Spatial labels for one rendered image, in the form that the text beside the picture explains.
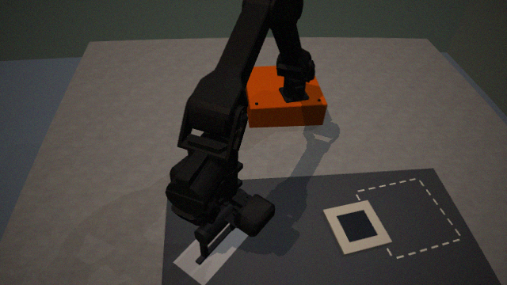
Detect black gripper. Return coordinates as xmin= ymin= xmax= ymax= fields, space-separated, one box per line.
xmin=170 ymin=155 xmax=275 ymax=237

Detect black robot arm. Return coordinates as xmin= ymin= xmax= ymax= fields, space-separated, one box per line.
xmin=165 ymin=0 xmax=314 ymax=226

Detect beige square tile with dark square center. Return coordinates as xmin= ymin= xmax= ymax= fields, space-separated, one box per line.
xmin=322 ymin=200 xmax=392 ymax=256

